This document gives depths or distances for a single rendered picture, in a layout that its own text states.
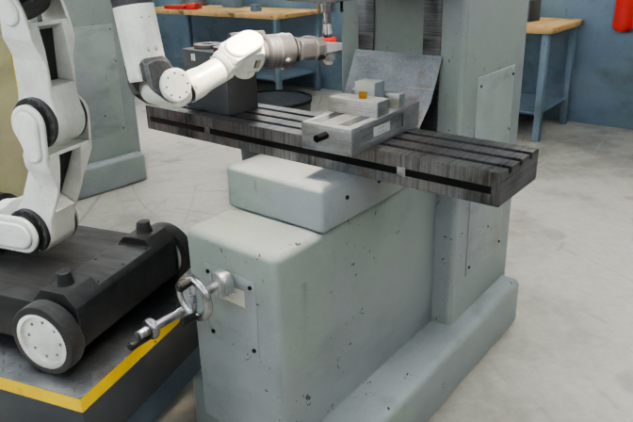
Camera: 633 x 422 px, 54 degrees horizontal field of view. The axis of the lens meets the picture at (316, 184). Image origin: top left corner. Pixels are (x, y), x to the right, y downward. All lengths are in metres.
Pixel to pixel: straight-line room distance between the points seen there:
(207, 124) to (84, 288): 0.60
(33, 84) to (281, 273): 0.84
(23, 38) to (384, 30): 1.05
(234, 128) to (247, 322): 0.59
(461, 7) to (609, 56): 3.91
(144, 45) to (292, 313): 0.72
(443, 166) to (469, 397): 1.05
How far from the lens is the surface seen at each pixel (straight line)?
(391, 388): 1.98
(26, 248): 2.00
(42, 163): 1.83
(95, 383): 1.78
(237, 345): 1.68
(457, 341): 2.21
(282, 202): 1.62
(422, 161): 1.50
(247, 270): 1.54
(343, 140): 1.50
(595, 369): 2.54
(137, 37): 1.44
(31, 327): 1.83
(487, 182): 1.43
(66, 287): 1.80
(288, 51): 1.64
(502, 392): 2.34
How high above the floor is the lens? 1.42
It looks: 20 degrees down
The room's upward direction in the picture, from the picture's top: 1 degrees counter-clockwise
